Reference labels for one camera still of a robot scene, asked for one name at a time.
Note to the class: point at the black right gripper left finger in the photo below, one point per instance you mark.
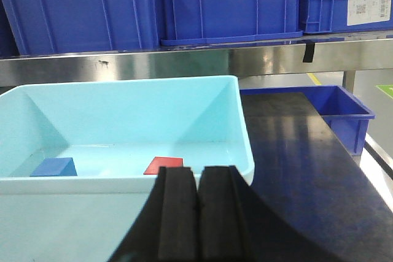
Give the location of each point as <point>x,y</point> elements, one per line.
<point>166,228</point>

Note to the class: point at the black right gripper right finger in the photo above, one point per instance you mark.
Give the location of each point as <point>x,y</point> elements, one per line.
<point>236,225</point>

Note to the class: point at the red cube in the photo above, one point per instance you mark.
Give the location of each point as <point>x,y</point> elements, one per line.
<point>163,161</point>

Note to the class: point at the blue cube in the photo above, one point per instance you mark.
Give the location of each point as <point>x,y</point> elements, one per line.
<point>55,167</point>

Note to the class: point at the light blue plastic tray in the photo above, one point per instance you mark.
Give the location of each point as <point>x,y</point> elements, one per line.
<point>112,131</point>

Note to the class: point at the small blue bin right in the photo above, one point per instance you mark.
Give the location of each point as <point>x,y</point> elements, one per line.
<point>344,113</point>

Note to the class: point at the black tape strip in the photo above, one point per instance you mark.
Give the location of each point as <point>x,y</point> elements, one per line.
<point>309,52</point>

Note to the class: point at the blue crate upper middle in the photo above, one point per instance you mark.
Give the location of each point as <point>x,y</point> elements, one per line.
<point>192,22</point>

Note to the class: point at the blue crate upper left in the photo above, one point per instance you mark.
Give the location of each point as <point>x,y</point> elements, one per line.
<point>46,27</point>

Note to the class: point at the stainless steel shelf rail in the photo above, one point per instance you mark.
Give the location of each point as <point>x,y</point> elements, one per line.
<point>347,52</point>

